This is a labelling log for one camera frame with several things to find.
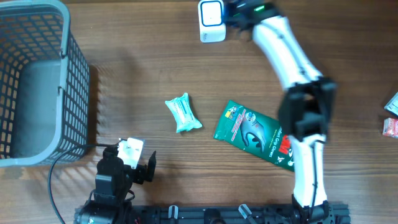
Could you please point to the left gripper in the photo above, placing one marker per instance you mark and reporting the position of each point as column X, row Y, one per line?
column 145, row 173

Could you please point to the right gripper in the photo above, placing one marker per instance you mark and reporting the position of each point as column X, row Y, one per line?
column 229, row 10

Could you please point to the light green tissue packet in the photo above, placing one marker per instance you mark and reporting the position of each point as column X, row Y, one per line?
column 183, row 114

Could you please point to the green 3M gloves packet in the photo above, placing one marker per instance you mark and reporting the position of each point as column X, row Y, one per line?
column 256, row 134

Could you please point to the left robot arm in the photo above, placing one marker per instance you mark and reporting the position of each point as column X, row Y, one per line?
column 111, row 200

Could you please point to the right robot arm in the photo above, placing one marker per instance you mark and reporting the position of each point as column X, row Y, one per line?
column 305, row 110

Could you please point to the white barcode scanner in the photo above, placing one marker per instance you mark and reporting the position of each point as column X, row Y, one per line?
column 212, row 27

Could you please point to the grey plastic shopping basket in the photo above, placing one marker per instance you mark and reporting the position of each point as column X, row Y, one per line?
column 45, row 85

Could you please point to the red small box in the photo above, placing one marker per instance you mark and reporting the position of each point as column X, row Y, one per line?
column 390, row 128

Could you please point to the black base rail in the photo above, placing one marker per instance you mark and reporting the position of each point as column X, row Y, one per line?
column 268, row 214

